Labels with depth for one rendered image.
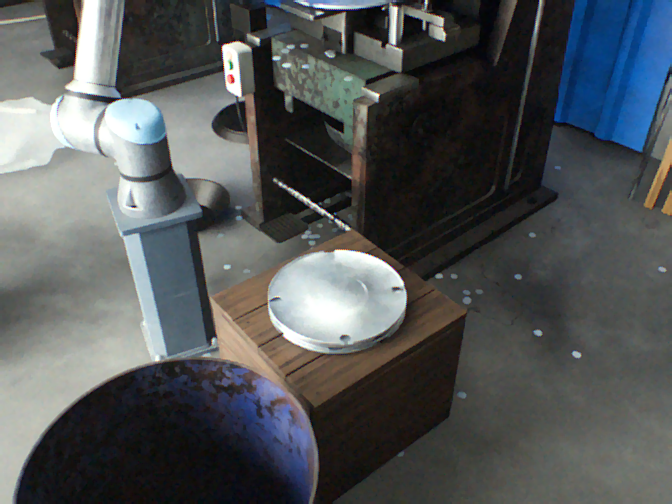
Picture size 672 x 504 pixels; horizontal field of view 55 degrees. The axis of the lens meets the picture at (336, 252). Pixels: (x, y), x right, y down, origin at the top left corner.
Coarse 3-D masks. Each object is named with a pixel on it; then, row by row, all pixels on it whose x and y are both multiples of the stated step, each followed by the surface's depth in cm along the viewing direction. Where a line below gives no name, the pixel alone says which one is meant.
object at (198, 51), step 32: (64, 0) 311; (128, 0) 284; (160, 0) 294; (192, 0) 303; (224, 0) 314; (64, 32) 317; (128, 32) 291; (160, 32) 301; (192, 32) 311; (224, 32) 322; (64, 64) 326; (128, 64) 298; (160, 64) 308; (192, 64) 318; (128, 96) 298
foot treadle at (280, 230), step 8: (344, 200) 206; (328, 208) 202; (336, 208) 202; (344, 208) 204; (280, 216) 196; (288, 216) 195; (296, 216) 196; (312, 216) 198; (320, 216) 198; (264, 224) 192; (272, 224) 192; (280, 224) 192; (288, 224) 192; (296, 224) 192; (304, 224) 192; (264, 232) 190; (272, 232) 189; (280, 232) 189; (288, 232) 189; (296, 232) 189; (280, 240) 186
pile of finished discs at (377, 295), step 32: (320, 256) 145; (352, 256) 145; (288, 288) 137; (320, 288) 136; (352, 288) 136; (384, 288) 137; (288, 320) 129; (320, 320) 129; (352, 320) 129; (384, 320) 129; (320, 352) 126; (352, 352) 126
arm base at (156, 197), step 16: (128, 176) 140; (160, 176) 142; (176, 176) 148; (128, 192) 143; (144, 192) 142; (160, 192) 143; (176, 192) 148; (128, 208) 144; (144, 208) 143; (160, 208) 144; (176, 208) 147
